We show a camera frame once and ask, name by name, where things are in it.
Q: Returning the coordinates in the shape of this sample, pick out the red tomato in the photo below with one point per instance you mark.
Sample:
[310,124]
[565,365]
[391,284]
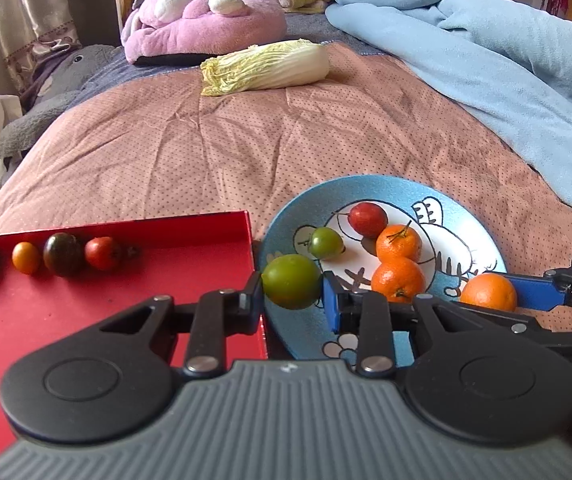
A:
[368,220]
[101,253]

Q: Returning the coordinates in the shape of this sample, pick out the small green tomato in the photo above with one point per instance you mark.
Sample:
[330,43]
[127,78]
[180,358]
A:
[326,243]

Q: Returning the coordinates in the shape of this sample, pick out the grey bed sheet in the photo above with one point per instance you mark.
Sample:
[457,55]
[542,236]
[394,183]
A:
[306,25]

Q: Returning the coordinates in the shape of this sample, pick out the pink dotted bedspread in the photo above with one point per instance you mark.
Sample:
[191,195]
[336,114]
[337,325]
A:
[165,160]

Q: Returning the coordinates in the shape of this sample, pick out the small orange tomato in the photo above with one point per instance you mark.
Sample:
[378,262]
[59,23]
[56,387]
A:
[26,258]

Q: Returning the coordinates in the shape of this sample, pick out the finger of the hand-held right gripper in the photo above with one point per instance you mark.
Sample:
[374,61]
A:
[536,292]
[506,321]

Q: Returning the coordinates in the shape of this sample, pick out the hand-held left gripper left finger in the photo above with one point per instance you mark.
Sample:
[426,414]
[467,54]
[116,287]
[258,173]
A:
[253,310]

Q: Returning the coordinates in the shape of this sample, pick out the floral curtain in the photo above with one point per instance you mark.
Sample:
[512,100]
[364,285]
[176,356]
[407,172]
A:
[30,10]

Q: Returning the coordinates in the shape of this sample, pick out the light blue fleece blanket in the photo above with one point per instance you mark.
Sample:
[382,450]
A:
[491,60]

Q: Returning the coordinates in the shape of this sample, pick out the red tray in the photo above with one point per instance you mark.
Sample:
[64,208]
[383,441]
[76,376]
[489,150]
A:
[90,300]

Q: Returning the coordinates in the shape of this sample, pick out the round orange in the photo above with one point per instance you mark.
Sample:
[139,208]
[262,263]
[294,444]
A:
[488,292]

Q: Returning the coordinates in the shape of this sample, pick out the blue cartoon plate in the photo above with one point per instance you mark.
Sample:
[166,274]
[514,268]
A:
[416,195]

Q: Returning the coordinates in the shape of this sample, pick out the napa cabbage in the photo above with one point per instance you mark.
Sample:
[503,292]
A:
[276,67]

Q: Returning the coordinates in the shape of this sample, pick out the dark purple tomato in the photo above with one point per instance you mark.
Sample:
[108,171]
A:
[63,255]

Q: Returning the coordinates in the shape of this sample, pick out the mandarin with stem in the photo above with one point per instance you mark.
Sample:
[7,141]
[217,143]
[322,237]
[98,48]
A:
[397,280]
[398,244]

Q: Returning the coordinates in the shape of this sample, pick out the pink plush toy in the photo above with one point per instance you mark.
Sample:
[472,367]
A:
[225,30]

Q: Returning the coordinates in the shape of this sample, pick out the grey plush toy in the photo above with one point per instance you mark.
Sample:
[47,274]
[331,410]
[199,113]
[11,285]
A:
[65,75]

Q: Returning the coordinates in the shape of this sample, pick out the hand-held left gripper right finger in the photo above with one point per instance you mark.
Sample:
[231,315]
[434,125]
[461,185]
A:
[332,305]

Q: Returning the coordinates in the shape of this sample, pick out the large green tomato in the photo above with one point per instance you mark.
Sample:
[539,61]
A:
[291,282]

